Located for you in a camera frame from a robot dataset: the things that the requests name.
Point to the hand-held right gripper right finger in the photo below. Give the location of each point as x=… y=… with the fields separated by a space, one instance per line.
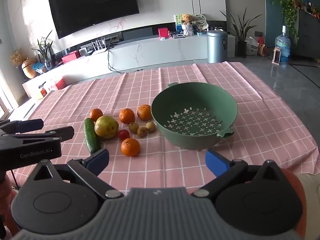
x=215 y=163

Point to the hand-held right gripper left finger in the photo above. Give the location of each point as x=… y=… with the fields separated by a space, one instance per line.
x=98 y=160

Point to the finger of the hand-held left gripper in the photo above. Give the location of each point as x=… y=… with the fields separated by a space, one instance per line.
x=25 y=125
x=55 y=133

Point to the green cucumber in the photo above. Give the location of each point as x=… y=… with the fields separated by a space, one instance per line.
x=91 y=136

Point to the yellow-green pear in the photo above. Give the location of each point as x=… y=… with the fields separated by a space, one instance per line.
x=106 y=127

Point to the orange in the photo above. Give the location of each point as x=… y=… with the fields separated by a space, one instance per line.
x=96 y=114
x=126 y=116
x=144 y=112
x=130 y=147

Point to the red cherry tomato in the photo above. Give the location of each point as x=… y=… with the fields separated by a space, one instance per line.
x=122 y=134

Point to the small brown round fruit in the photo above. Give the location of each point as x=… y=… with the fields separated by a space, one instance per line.
x=133 y=127
x=151 y=126
x=142 y=131

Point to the green plastic colander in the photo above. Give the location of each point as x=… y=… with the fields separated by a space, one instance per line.
x=175 y=135

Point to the person's left forearm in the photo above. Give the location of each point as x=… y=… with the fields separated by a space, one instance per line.
x=5 y=197

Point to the red storage box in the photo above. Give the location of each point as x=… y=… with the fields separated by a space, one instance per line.
x=58 y=83

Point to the pink checked tablecloth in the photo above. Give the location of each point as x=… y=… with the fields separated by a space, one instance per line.
x=262 y=130

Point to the bronze vase with dried flowers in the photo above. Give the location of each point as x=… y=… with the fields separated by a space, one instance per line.
x=28 y=67

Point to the flat red box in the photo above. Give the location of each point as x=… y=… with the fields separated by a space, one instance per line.
x=71 y=57

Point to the green plant in glass vase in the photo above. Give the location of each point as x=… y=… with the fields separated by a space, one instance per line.
x=46 y=50

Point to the person's red trouser leg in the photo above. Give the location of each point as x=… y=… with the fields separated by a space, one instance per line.
x=298 y=197

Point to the white router with antennas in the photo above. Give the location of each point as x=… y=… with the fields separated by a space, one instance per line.
x=100 y=48

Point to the grey metal trash can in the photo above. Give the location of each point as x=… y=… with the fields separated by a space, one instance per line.
x=217 y=47

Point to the long-leaf plant in black pot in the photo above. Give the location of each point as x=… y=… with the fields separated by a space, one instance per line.
x=241 y=47

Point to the white side cabinet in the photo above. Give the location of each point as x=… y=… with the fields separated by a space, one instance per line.
x=231 y=45

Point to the white plastic bag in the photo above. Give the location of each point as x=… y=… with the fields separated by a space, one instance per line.
x=252 y=47

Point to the white marble media console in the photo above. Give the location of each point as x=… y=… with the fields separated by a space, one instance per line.
x=155 y=51

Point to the red and yellow bag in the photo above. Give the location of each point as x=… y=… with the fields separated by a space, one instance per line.
x=262 y=49

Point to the small white heater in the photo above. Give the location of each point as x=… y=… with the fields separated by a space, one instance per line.
x=277 y=56

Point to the black curved television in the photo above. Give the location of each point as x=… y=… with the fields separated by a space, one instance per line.
x=92 y=7

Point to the blue water jug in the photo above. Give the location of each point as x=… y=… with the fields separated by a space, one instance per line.
x=283 y=46

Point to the white flower basket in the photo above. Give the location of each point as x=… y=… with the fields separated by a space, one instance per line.
x=187 y=30

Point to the small red box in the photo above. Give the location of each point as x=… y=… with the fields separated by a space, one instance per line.
x=163 y=32

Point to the round decorative fan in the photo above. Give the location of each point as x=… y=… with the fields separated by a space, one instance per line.
x=201 y=20

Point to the green printed card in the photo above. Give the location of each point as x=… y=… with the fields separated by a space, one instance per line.
x=178 y=22

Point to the brown teddy bear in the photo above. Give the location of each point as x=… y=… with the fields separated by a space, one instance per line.
x=186 y=19

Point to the dark grey cabinet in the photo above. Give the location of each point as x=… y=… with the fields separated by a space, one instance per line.
x=307 y=37

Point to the hanging pothos plant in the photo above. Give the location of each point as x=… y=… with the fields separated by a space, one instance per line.
x=288 y=7

